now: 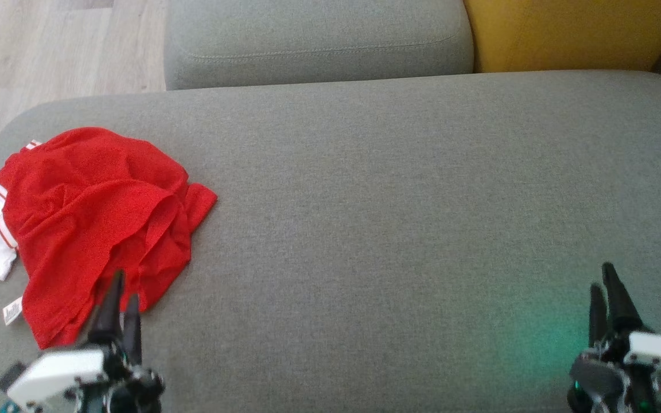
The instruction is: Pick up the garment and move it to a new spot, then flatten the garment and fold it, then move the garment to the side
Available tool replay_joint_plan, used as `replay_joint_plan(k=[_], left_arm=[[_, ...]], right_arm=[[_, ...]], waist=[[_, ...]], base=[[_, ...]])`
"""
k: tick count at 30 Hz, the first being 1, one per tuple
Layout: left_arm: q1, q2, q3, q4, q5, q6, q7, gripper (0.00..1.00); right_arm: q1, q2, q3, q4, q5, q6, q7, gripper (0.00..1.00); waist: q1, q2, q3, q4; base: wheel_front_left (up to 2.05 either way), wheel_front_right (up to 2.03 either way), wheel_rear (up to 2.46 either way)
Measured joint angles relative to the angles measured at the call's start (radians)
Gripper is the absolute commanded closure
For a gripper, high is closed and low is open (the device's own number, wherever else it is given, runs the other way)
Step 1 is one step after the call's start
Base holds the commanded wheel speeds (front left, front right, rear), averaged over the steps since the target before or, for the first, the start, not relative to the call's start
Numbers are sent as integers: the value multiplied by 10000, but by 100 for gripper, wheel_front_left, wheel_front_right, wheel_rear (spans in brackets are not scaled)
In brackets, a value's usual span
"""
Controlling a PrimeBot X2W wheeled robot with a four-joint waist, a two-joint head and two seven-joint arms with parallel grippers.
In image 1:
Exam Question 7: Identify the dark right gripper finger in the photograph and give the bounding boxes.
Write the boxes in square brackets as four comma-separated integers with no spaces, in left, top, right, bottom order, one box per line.
[588,283,609,348]
[602,262,645,337]

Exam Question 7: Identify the red basketball jersey white sleeves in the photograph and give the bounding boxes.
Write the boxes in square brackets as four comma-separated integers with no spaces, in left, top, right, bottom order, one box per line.
[0,126,218,350]

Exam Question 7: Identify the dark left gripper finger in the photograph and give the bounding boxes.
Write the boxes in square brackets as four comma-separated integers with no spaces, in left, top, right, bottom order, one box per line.
[122,294,143,366]
[88,270,126,346]

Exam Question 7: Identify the grey fabric sofa seat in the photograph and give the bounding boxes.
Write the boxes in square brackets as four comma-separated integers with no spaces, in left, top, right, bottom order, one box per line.
[0,70,661,413]

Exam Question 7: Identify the grey sofa back cushion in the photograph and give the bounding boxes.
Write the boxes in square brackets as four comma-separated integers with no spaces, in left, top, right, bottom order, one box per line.
[163,0,475,91]

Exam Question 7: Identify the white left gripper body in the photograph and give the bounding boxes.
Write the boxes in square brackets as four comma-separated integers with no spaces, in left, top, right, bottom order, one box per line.
[6,343,166,413]

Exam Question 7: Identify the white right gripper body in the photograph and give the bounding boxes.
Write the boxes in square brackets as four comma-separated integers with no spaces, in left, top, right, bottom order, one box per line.
[566,332,661,413]

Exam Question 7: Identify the yellow sofa cushion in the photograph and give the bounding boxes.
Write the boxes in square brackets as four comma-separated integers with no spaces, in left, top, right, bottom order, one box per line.
[462,0,661,73]

